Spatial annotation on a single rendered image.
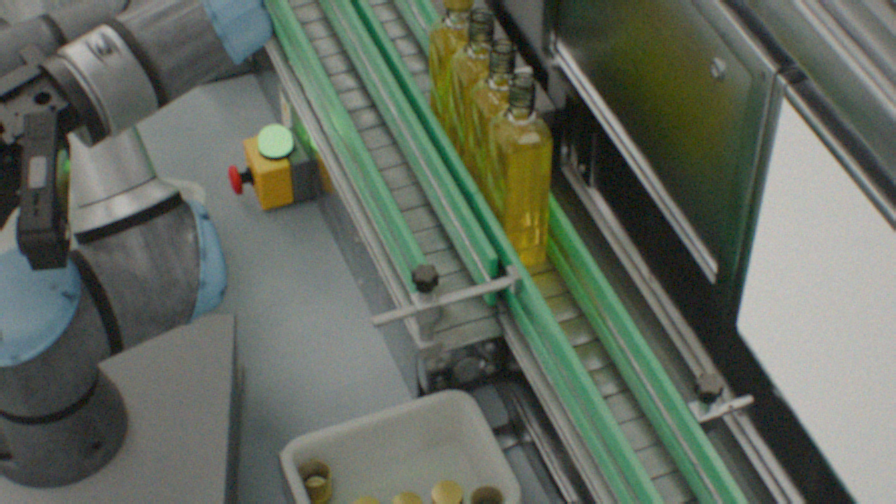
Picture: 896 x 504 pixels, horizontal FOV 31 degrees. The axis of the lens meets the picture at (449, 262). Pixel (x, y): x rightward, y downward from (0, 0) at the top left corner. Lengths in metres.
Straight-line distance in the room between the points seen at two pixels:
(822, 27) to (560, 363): 0.50
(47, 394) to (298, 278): 0.48
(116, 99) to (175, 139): 1.04
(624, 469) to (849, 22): 0.50
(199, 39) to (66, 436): 0.61
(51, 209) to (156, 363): 0.71
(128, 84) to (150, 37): 0.04
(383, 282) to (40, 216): 0.78
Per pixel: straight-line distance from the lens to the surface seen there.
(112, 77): 1.17
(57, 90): 1.19
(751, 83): 1.47
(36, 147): 1.15
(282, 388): 1.90
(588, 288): 1.76
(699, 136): 1.61
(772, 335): 1.58
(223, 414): 1.75
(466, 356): 1.77
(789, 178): 1.46
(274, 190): 2.07
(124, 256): 1.61
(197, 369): 1.79
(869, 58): 1.35
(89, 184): 1.62
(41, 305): 1.57
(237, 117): 2.23
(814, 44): 1.38
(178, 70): 1.19
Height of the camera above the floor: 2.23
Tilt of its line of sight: 47 degrees down
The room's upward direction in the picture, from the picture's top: straight up
